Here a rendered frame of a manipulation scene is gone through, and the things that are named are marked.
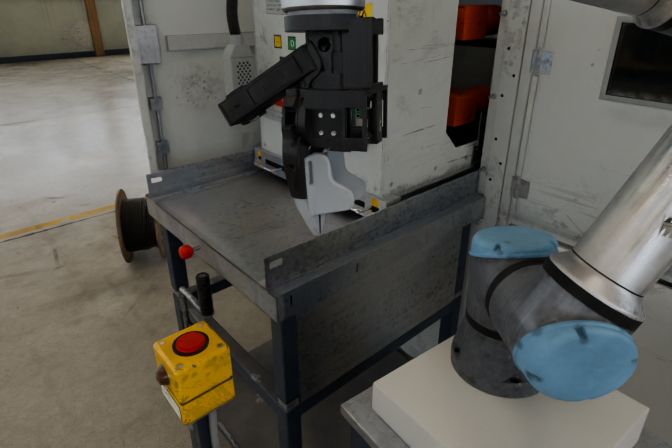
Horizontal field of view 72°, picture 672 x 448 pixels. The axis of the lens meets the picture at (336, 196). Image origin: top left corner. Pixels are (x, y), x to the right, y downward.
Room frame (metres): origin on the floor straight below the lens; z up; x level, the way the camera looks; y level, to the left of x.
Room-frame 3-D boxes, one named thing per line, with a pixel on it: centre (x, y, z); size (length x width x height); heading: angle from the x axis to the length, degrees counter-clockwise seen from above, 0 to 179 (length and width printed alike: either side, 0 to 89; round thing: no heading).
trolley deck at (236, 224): (1.15, 0.06, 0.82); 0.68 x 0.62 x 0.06; 131
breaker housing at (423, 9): (1.32, -0.13, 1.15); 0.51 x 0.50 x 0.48; 132
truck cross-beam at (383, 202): (1.16, 0.05, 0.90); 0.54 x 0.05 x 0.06; 42
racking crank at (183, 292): (0.93, 0.34, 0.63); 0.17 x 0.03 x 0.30; 41
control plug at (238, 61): (1.26, 0.25, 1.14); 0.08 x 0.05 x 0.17; 132
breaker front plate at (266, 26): (1.14, 0.06, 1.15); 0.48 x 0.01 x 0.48; 42
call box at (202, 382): (0.51, 0.20, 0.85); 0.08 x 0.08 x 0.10; 41
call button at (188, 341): (0.51, 0.20, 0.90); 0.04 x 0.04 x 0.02
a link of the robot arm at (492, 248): (0.58, -0.26, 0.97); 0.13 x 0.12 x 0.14; 3
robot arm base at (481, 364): (0.58, -0.26, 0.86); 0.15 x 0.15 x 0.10
